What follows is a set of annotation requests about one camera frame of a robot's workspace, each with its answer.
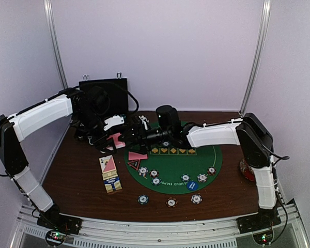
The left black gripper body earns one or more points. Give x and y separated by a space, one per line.
87 120

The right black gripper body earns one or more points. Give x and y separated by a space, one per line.
148 138

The pink cards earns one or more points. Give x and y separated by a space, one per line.
132 156

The pink backed card deck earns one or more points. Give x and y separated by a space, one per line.
118 144

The blue pink chips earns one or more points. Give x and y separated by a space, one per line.
202 177
143 171

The red black 100 chip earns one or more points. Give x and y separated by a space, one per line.
154 173

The blue green chip stack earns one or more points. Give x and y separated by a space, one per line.
142 199

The blue small blind button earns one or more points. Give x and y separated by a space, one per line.
192 185

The red black chip stack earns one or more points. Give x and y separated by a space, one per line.
171 202

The blue pink chip stack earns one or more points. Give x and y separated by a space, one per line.
196 199

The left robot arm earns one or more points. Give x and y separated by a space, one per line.
24 133

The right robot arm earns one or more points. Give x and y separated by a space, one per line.
247 132

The black red triangular button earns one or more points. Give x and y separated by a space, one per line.
135 164

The black poker chip case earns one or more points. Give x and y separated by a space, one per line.
106 98

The ace of spades card pack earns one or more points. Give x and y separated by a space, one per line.
108 167

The blue yellow card box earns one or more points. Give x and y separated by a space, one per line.
112 184

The round green poker mat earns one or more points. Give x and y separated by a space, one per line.
172 162

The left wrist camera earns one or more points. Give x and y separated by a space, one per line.
113 121

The aluminium front rail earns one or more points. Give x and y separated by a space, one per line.
222 232

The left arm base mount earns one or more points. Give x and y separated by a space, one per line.
59 223

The left aluminium frame post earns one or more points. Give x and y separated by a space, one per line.
55 46

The aluminium frame post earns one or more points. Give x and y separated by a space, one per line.
55 46
262 35

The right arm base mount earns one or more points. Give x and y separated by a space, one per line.
257 222

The right aluminium frame post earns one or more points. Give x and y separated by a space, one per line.
262 35

